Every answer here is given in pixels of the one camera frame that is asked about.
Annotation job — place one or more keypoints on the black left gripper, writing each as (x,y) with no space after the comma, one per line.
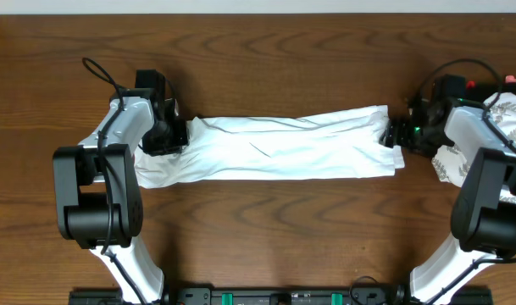
(180,140)

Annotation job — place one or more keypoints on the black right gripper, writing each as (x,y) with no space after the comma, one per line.
(395,133)

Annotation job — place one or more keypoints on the white printed t-shirt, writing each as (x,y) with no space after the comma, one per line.
(342,144)

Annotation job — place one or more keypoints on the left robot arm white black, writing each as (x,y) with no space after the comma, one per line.
(98,199)

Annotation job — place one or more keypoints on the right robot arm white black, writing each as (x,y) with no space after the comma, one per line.
(483,220)

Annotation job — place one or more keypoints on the black garment with red details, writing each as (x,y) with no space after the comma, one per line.
(480,91)

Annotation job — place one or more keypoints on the white fern pattern cloth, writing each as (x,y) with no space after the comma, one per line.
(470,133)

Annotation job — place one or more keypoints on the black mounting rail with clamps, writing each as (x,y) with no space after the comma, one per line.
(373,294)

